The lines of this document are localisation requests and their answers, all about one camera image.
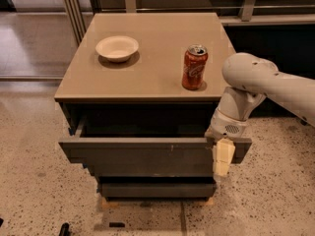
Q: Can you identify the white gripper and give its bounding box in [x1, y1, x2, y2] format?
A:
[205, 109, 247, 177]

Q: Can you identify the grey top drawer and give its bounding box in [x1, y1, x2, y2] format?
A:
[58, 115, 253, 177]

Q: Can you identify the grey drawer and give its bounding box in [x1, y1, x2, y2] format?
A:
[58, 115, 253, 177]
[98, 177, 217, 199]

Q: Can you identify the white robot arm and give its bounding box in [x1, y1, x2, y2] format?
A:
[209, 53, 315, 176]

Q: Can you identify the grey drawer cabinet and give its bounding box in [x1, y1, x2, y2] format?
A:
[53, 12, 259, 203]

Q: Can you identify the grey bottom drawer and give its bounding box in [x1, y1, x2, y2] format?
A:
[98, 177, 217, 199]

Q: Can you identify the red soda can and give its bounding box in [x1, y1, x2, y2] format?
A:
[182, 44, 209, 90]

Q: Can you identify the small black floor block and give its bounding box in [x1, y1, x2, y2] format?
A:
[109, 222, 125, 228]

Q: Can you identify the white paper bowl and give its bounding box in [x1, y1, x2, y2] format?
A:
[95, 35, 139, 63]

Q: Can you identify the black object at floor edge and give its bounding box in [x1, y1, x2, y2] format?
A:
[59, 223, 70, 236]

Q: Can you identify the metal floor post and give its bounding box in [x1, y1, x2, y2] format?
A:
[63, 0, 86, 45]

